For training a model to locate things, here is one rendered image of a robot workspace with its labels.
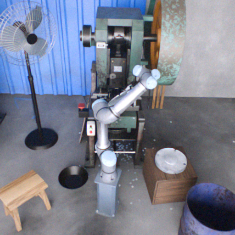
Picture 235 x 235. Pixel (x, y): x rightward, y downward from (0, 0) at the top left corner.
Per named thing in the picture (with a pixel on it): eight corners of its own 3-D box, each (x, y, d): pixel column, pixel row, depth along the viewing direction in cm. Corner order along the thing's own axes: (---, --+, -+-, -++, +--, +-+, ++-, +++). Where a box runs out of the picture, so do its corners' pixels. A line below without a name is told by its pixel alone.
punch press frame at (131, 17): (135, 153, 282) (148, 27, 201) (94, 153, 280) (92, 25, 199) (130, 110, 345) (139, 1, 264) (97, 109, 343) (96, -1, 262)
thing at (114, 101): (138, 91, 238) (138, 90, 238) (135, 85, 210) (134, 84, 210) (112, 107, 242) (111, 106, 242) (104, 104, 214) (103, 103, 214)
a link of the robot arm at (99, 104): (99, 163, 216) (96, 109, 182) (94, 151, 227) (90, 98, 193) (113, 159, 219) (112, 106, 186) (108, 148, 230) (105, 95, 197)
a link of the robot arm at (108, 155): (103, 174, 207) (103, 162, 199) (98, 162, 217) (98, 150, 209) (118, 170, 210) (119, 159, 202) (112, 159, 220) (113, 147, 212)
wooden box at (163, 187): (190, 200, 255) (198, 176, 234) (151, 204, 250) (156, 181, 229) (176, 169, 287) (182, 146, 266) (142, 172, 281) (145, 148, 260)
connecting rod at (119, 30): (125, 66, 236) (127, 28, 215) (111, 66, 236) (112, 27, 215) (124, 56, 253) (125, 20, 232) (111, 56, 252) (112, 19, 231)
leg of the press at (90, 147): (95, 168, 284) (93, 97, 230) (84, 168, 283) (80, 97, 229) (97, 116, 357) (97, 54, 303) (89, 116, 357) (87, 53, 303)
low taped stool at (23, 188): (38, 192, 257) (32, 169, 237) (52, 208, 244) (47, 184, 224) (4, 214, 237) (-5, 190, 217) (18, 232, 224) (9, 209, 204)
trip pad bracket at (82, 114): (89, 127, 257) (88, 110, 245) (79, 126, 257) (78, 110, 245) (89, 123, 262) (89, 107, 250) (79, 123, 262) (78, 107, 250)
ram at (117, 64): (125, 88, 247) (127, 58, 229) (109, 87, 246) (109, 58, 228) (124, 79, 261) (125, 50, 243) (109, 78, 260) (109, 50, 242)
